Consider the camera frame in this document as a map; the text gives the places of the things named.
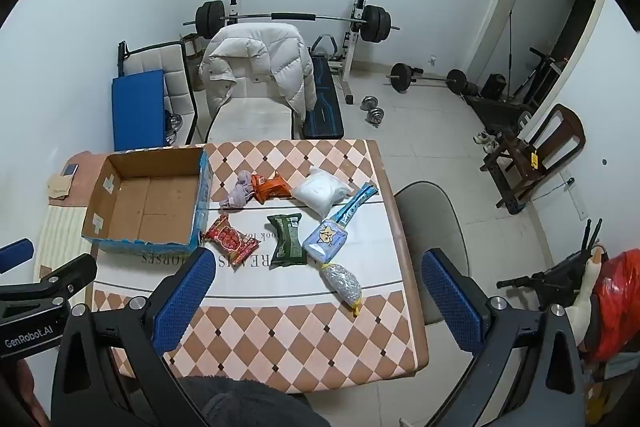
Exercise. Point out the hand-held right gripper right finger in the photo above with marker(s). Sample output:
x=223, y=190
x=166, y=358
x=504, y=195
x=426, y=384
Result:
x=450, y=297

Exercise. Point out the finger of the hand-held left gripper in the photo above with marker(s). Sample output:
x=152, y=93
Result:
x=70, y=274
x=15, y=254

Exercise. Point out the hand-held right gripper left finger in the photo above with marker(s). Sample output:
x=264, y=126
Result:
x=182, y=297

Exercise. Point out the red snack packet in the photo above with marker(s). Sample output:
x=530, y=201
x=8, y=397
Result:
x=231, y=241

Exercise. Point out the cardboard box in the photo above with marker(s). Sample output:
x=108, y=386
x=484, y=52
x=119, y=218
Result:
x=150, y=207

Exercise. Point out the dark green packet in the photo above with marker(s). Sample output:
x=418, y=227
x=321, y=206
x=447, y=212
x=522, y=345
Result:
x=286, y=241

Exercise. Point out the purple cloth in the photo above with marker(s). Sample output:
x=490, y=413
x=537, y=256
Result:
x=239, y=193

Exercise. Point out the long blue packet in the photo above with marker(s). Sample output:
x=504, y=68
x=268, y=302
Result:
x=354, y=205

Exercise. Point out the light blue tissue pack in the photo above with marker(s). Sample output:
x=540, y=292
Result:
x=326, y=241

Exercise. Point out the orange snack packet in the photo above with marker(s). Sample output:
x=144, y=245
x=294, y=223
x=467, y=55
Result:
x=270, y=188

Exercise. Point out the white soft plastic bag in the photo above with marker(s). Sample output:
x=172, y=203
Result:
x=320, y=193

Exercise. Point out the person's left forearm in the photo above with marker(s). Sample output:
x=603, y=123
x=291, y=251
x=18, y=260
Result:
x=32, y=387

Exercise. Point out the cream striped mat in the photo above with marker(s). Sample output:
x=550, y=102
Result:
x=62, y=237

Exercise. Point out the grey plastic chair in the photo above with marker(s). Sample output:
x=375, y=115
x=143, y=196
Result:
x=430, y=227

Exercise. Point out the beige cloth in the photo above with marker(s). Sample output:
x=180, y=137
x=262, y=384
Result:
x=60, y=187

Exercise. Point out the pink mat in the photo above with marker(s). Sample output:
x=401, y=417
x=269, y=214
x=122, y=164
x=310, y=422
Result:
x=87, y=179

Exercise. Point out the smartphone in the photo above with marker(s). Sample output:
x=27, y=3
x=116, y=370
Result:
x=71, y=170

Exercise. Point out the black folded stand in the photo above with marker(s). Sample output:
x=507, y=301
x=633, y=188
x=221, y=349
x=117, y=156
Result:
x=555, y=277

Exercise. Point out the person's dark fleece clothing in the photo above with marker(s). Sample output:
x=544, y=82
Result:
x=250, y=402

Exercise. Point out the checkered printed tablecloth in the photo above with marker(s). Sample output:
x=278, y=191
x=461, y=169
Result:
x=300, y=342

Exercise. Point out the white goose toy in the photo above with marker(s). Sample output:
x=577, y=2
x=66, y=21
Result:
x=585, y=302

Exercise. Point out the pair of white shoes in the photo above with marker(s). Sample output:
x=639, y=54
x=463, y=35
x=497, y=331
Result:
x=486, y=142

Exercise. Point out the red plastic bag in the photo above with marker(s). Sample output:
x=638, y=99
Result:
x=617, y=302

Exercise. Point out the chrome weight plates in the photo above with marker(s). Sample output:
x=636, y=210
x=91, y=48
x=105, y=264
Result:
x=173, y=127

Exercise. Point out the dark wooden chair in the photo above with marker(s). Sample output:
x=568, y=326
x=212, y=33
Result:
x=545, y=147

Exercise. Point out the blue folded mat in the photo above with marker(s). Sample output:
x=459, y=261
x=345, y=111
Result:
x=137, y=107

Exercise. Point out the chrome dumbbell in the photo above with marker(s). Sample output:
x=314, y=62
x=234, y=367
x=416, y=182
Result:
x=376, y=115
x=369, y=102

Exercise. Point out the black speaker box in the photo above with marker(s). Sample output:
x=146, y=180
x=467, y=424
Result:
x=492, y=87

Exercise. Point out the small barbell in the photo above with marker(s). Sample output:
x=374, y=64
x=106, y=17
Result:
x=425, y=78

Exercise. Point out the black weight bench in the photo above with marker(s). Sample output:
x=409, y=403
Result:
x=325, y=107

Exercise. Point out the quilted white chair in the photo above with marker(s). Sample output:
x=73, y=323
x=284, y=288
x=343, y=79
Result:
x=175, y=67

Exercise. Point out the white puffer jacket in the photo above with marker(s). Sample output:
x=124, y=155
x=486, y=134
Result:
x=270, y=52

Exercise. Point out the barbell with black plates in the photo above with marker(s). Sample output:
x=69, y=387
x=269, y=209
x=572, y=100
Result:
x=292, y=15

